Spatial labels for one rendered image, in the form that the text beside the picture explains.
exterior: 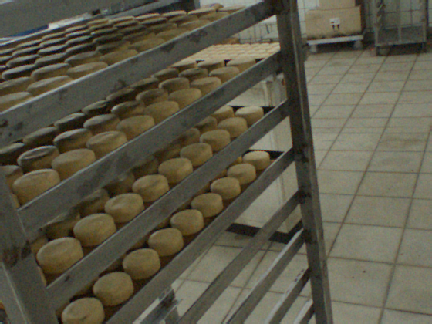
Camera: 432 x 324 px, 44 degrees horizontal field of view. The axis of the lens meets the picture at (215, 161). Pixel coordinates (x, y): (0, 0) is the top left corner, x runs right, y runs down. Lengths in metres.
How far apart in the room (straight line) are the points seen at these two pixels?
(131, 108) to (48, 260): 0.26
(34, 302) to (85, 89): 0.22
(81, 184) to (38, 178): 0.05
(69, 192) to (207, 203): 0.33
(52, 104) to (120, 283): 0.27
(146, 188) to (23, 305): 0.27
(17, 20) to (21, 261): 0.22
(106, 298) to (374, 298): 1.72
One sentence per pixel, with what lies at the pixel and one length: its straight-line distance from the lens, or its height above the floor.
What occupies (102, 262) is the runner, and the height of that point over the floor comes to 1.14.
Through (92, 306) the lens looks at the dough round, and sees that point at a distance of 0.69.
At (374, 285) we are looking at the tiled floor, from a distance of 2.38.
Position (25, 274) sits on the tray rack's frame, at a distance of 0.51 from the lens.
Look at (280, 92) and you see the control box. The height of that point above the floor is 0.78.
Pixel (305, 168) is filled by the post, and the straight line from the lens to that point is 1.00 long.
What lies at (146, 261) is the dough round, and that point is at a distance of 0.74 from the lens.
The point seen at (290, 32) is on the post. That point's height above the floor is 1.28.
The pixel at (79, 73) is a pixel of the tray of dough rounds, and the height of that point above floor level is 1.33.
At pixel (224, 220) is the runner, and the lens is 0.81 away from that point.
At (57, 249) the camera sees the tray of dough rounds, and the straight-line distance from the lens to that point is 0.65.
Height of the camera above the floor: 1.45
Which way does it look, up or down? 23 degrees down
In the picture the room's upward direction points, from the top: 11 degrees counter-clockwise
